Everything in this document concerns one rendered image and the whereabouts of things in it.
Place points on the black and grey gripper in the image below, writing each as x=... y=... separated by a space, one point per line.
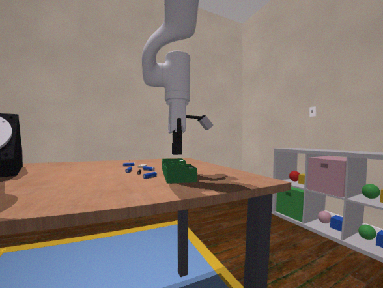
x=176 y=121

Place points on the green three-compartment bin rack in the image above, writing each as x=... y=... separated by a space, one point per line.
x=176 y=170

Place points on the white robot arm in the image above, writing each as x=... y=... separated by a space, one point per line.
x=180 y=17

